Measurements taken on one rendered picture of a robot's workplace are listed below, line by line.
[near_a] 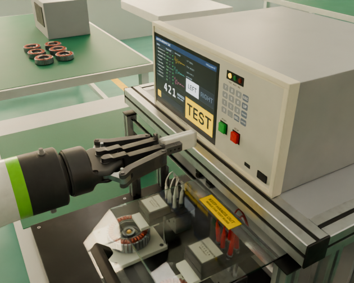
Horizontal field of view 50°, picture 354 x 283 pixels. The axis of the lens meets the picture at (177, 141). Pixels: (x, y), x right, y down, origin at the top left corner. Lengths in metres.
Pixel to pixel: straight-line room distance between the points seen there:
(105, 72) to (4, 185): 1.77
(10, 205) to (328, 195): 0.50
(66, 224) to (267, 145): 0.69
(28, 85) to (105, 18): 3.52
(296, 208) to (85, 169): 0.34
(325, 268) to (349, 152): 0.21
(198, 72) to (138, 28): 5.10
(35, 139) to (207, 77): 1.04
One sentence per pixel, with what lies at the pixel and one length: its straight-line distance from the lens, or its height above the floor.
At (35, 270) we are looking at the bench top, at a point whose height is 0.75.
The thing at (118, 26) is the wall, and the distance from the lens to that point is 5.71.
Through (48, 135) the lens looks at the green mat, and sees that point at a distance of 1.65.
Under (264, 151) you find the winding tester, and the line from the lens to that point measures 0.64.
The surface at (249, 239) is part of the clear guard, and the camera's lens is 0.66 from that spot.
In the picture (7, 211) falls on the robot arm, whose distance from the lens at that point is 0.57.
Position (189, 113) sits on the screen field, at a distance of 0.82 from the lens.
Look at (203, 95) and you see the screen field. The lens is 0.75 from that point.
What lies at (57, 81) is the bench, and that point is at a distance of 2.21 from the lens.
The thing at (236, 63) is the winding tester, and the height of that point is 1.31.
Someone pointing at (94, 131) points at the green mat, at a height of 0.75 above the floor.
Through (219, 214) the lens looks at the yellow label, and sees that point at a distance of 0.69.
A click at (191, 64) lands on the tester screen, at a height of 1.27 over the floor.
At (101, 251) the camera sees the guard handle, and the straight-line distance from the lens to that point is 0.64.
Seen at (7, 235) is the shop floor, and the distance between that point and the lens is 2.37.
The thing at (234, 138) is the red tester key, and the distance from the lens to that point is 0.69.
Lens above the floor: 1.52
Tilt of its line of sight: 30 degrees down
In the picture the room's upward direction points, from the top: straight up
